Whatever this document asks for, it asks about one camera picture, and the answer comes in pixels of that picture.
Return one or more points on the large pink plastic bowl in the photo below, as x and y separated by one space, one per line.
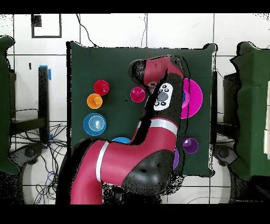
195 99

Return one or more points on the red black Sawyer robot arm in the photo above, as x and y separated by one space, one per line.
130 158

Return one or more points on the magenta plastic cup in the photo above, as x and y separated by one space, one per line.
137 94

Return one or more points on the large light blue plastic bowl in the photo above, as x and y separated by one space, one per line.
121 140

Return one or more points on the orange plastic cup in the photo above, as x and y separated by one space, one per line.
94 101

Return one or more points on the shallow light blue plastic bowl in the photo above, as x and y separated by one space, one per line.
94 124

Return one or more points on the red plastic cup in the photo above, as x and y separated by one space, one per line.
99 85

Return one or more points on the purple plastic bowl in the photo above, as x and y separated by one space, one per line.
176 158

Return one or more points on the dark green tablecloth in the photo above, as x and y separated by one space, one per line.
95 63

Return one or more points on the purple plastic cup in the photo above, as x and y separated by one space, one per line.
191 146

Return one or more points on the green cloth covered side table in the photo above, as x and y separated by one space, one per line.
4 105
251 105

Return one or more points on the dark square floor frame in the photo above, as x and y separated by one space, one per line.
35 21

